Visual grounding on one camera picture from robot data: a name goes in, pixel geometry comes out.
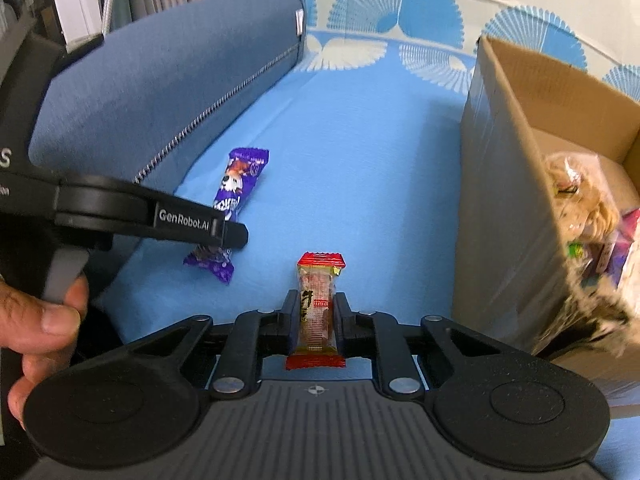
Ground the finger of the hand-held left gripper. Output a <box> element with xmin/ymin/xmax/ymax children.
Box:
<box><xmin>209</xmin><ymin>216</ymin><xmax>250</xmax><ymax>252</ymax></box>

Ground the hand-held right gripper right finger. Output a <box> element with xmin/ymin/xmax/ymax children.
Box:
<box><xmin>334</xmin><ymin>291</ymin><xmax>502</xmax><ymax>397</ymax></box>

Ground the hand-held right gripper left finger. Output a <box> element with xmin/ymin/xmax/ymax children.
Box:
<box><xmin>131</xmin><ymin>289</ymin><xmax>301</xmax><ymax>397</ymax></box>

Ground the red-ended clear snack bar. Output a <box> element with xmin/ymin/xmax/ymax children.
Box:
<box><xmin>285</xmin><ymin>251</ymin><xmax>347</xmax><ymax>371</ymax></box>

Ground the purple snack packet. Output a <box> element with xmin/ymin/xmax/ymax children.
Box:
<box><xmin>182</xmin><ymin>146</ymin><xmax>271</xmax><ymax>286</ymax></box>

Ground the brown cardboard box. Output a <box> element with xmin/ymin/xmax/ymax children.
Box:
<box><xmin>452</xmin><ymin>35</ymin><xmax>640</xmax><ymax>418</ymax></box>

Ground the clear green-label snack bag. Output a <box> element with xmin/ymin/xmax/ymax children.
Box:
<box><xmin>542</xmin><ymin>154</ymin><xmax>626</xmax><ymax>281</ymax></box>

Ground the pink white snack packet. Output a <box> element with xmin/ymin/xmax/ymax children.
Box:
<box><xmin>605</xmin><ymin>210</ymin><xmax>640</xmax><ymax>301</ymax></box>

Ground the person's left hand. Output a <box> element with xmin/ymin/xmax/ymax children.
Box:
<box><xmin>0</xmin><ymin>272</ymin><xmax>92</xmax><ymax>431</ymax></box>

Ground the blue fan-print bed sheet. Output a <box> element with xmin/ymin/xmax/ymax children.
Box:
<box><xmin>95</xmin><ymin>0</ymin><xmax>640</xmax><ymax>480</ymax></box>

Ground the white panel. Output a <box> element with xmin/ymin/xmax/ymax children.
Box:
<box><xmin>42</xmin><ymin>0</ymin><xmax>108</xmax><ymax>46</ymax></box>

